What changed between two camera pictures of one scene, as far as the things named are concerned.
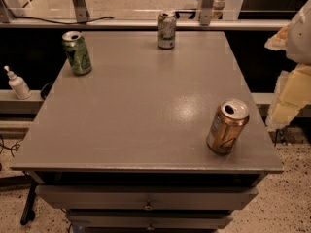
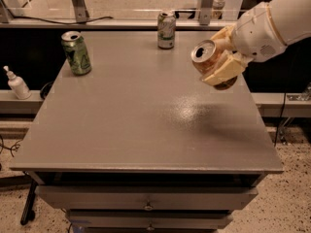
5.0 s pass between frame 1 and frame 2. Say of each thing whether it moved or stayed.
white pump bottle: stayed
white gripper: moved
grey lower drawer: stayed
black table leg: stayed
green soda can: stayed
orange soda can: moved
